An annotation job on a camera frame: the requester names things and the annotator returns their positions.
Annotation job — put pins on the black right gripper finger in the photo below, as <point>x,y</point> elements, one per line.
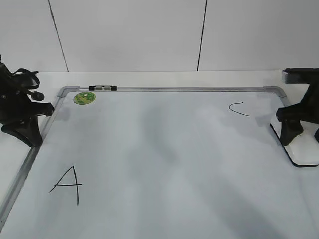
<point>289,130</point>

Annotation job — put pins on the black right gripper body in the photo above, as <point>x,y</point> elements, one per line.
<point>307,110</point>

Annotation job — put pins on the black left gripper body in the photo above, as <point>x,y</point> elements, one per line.
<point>21,105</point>

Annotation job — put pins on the white black whiteboard eraser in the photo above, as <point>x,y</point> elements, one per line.
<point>303,151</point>

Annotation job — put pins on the round green magnet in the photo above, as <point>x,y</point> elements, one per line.
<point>84,98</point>

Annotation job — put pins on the black clear marker holder clip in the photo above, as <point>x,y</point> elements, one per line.
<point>102,88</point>

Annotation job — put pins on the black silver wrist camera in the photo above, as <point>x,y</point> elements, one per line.
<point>301,75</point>

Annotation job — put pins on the white board with grey frame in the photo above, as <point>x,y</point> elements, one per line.
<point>164,164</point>

